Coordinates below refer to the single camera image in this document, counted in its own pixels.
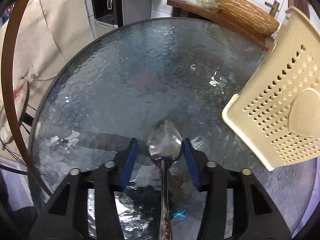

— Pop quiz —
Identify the round glass table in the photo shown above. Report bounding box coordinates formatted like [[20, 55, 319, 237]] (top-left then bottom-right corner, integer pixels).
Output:
[[29, 17, 318, 240]]

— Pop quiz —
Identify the dark wooden counter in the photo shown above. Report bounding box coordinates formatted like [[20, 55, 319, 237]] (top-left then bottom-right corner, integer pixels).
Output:
[[167, 0, 275, 52]]

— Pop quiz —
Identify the beige cloth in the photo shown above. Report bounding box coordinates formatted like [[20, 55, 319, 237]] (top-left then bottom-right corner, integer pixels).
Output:
[[5, 0, 98, 120]]

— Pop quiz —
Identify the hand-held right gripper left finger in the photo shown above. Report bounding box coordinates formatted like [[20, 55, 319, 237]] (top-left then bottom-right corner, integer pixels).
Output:
[[29, 138, 138, 240]]

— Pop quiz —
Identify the grey water dispenser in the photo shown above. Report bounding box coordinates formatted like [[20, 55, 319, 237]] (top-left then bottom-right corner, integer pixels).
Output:
[[82, 0, 153, 38]]

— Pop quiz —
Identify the white cable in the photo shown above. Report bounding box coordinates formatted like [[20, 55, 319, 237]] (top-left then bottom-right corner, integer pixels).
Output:
[[21, 72, 59, 82]]

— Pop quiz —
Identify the brass faucet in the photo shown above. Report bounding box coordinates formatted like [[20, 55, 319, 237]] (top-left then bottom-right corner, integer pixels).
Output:
[[264, 0, 280, 18]]

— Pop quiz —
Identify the woven pattern sink basin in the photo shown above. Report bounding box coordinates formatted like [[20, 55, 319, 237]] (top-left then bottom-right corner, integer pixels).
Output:
[[216, 0, 280, 36]]

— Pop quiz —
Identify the cream plastic utensil holder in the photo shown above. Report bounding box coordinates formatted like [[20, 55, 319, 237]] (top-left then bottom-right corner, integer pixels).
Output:
[[222, 6, 320, 172]]

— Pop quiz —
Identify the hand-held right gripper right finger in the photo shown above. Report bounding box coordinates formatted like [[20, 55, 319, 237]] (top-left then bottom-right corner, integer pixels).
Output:
[[182, 138, 292, 240]]

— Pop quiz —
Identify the brown wooden chair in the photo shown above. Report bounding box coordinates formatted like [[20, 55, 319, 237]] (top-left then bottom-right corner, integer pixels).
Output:
[[1, 0, 54, 198]]

